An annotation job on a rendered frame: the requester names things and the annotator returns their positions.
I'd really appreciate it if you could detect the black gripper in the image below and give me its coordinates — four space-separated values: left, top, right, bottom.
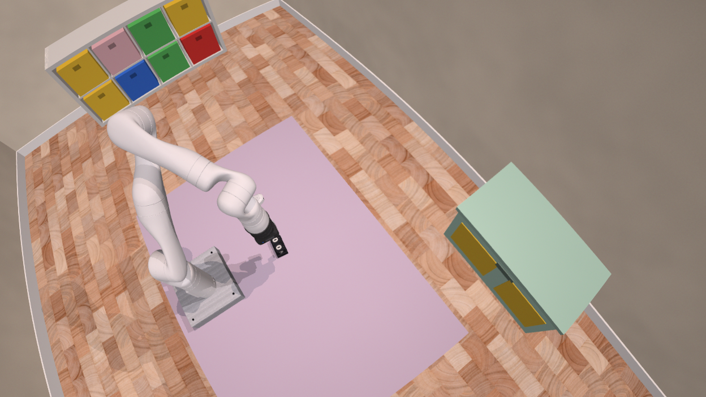
242 194 279 245

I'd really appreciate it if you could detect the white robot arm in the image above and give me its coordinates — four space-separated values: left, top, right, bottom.
107 105 263 298

